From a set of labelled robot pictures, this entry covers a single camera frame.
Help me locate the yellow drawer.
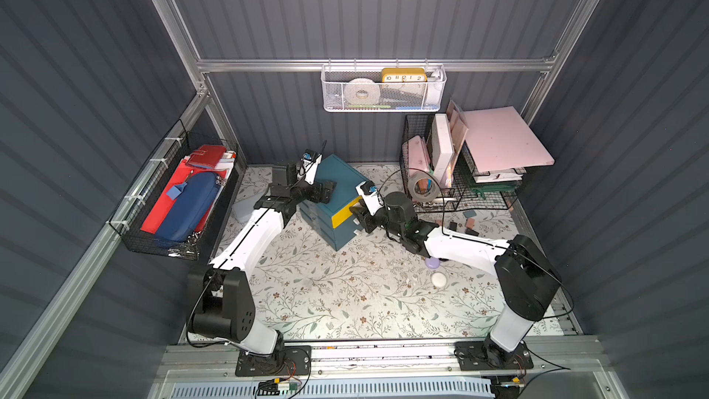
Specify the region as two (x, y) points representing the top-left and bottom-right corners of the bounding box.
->
(332, 201), (361, 229)

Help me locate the purple earphone case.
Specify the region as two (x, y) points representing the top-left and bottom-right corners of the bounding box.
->
(425, 257), (441, 270)

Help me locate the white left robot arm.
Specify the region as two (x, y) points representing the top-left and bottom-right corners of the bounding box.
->
(186, 155), (336, 357)

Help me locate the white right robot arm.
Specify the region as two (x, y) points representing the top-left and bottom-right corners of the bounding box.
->
(350, 181), (562, 360)

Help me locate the teal drawer cabinet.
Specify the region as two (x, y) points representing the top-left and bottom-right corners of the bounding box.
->
(298, 154), (367, 250)

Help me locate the translucent white plastic box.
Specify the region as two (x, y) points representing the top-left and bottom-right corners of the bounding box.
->
(231, 195), (260, 224)

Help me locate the clear packing tape roll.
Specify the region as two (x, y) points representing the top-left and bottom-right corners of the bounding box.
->
(407, 171), (441, 203)

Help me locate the pink notebook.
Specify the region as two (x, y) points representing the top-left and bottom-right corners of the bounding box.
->
(406, 136), (430, 175)

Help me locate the white earphone case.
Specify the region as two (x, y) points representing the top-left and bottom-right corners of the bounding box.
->
(431, 272), (448, 289)

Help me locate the blue pencil pouch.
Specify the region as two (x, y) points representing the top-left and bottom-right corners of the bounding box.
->
(154, 172), (222, 249)

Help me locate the white book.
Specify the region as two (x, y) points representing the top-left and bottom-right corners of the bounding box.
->
(428, 114), (454, 188)

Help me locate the red folder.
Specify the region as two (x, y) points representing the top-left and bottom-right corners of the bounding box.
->
(140, 144), (236, 236)

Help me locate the white tape roll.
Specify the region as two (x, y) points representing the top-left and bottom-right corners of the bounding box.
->
(343, 78), (380, 106)

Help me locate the yellow clock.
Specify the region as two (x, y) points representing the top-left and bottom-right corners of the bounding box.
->
(381, 68), (428, 83)

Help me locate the pink foam board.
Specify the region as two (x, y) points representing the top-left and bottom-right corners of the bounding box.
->
(462, 107), (555, 173)

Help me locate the black wire desk rack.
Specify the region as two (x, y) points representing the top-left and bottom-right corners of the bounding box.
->
(400, 114), (521, 214)

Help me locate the white wire wall basket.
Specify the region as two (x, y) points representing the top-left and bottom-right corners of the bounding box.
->
(321, 62), (448, 113)

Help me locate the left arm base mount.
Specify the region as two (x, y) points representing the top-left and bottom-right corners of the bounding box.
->
(234, 345), (312, 378)

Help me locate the black wire side basket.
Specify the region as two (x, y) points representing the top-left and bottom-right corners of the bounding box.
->
(108, 121), (243, 260)

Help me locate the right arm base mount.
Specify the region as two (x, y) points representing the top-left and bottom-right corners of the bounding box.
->
(453, 338), (534, 372)

